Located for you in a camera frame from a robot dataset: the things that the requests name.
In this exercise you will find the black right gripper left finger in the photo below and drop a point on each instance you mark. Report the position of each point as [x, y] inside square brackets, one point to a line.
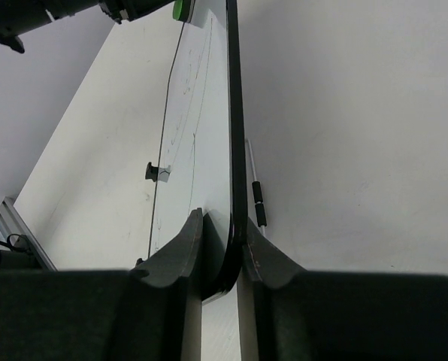
[152, 312]

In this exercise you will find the white rod with black clips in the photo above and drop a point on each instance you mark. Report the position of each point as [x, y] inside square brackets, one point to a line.
[257, 192]

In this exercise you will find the green bone-shaped whiteboard eraser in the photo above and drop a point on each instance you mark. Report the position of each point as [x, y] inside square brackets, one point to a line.
[182, 10]

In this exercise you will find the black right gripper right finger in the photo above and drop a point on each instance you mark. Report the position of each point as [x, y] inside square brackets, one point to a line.
[291, 313]

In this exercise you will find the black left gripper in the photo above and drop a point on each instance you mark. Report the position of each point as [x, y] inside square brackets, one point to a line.
[21, 16]

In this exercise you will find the aluminium mounting rail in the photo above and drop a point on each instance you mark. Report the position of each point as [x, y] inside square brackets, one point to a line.
[19, 248]

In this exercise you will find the whiteboard with rabbit drawing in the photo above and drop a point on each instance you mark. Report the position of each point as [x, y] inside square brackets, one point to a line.
[202, 160]

